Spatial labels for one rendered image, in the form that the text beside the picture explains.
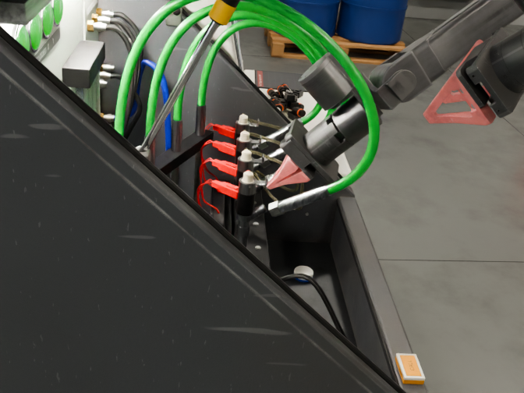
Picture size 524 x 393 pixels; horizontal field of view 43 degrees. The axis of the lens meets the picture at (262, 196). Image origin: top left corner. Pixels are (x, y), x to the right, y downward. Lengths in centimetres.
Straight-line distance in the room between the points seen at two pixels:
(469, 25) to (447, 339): 181
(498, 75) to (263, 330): 37
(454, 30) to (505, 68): 28
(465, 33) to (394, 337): 46
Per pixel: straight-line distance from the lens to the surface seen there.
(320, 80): 94
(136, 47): 95
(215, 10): 61
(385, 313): 110
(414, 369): 99
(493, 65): 74
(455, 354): 262
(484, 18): 103
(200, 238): 68
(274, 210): 94
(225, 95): 131
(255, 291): 72
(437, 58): 98
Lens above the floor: 160
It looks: 28 degrees down
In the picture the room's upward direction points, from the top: 6 degrees clockwise
